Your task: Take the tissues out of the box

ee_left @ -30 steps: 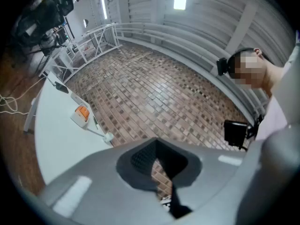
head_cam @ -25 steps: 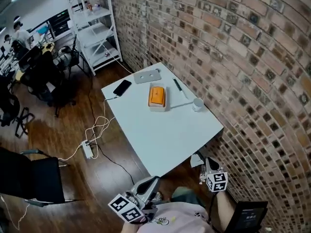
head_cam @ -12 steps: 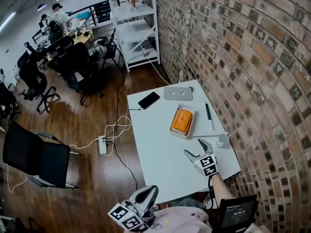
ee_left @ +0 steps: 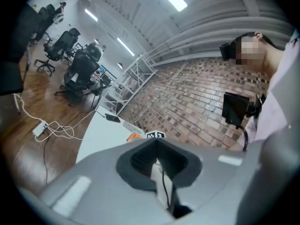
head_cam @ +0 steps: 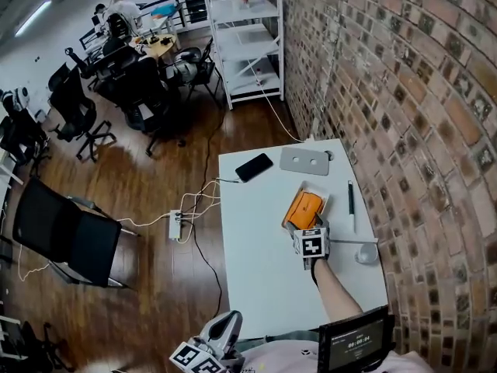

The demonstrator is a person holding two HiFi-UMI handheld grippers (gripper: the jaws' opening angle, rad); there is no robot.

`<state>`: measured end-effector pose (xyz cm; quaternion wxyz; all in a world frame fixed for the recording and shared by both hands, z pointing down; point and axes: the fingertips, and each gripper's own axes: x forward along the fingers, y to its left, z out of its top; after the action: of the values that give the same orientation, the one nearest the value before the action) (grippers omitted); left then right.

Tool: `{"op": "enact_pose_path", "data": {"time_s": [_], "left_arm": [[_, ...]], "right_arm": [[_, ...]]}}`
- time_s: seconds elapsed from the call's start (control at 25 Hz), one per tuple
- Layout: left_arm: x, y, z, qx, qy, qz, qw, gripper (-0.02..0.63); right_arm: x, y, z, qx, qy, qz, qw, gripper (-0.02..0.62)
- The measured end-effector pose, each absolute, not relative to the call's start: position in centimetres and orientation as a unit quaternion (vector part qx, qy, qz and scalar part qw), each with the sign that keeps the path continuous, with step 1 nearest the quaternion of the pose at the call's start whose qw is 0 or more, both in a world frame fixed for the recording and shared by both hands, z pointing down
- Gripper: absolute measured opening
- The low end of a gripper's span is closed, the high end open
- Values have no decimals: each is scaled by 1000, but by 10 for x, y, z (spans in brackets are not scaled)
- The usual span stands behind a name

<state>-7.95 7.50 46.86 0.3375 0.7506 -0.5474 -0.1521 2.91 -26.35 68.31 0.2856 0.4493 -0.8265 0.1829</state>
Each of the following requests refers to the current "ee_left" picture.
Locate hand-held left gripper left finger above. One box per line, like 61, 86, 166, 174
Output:
40, 139, 176, 225

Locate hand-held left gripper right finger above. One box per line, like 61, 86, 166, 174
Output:
156, 140, 261, 225

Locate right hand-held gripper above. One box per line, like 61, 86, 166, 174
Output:
126, 130, 166, 142

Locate black phone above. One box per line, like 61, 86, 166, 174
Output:
104, 112, 120, 122

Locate white metal shelf rack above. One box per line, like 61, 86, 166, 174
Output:
99, 52, 159, 116

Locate black chest-mounted screen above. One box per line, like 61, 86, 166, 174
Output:
221, 91, 250, 127

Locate white power strip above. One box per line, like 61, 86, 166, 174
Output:
32, 121, 50, 138

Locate office desk with monitors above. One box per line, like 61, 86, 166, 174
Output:
97, 64, 118, 87

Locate black mesh office chair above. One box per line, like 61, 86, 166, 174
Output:
83, 43, 103, 61
30, 3, 56, 45
54, 48, 111, 108
34, 28, 82, 76

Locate person's pink shirt torso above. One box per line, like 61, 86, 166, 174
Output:
243, 29, 300, 153

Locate person's head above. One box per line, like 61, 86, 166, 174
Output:
231, 31, 285, 77

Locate large black screen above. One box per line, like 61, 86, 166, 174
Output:
0, 3, 41, 96

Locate looped white cable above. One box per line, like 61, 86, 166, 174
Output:
35, 122, 84, 143

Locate black screen cable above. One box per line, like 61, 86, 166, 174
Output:
235, 124, 249, 152

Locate thin black floor cable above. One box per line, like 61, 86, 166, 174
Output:
43, 110, 96, 186

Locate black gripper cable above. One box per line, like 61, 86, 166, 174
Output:
161, 166, 176, 214

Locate white power cable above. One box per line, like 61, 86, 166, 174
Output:
11, 92, 49, 127

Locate black head-worn camera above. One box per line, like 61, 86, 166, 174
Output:
219, 31, 256, 61

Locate white wall pipes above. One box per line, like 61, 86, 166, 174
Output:
150, 15, 296, 67

